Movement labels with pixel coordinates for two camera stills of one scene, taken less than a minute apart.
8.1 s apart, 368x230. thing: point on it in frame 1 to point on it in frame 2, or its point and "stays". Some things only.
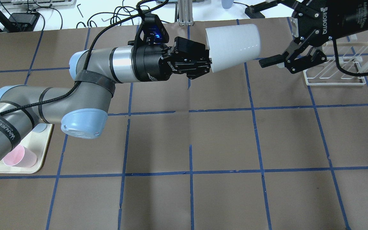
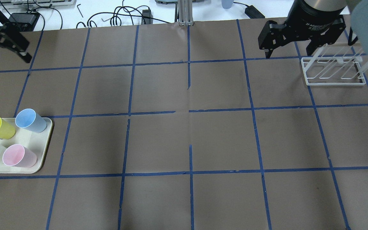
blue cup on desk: (227, 4) stays
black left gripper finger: (193, 69) to (14, 39)
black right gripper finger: (307, 57) to (332, 34)
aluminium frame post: (186, 12) stays
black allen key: (77, 6) stays
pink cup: (20, 157) stays
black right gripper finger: (279, 58) to (273, 35)
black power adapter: (253, 11) stays
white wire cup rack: (346, 61) stays
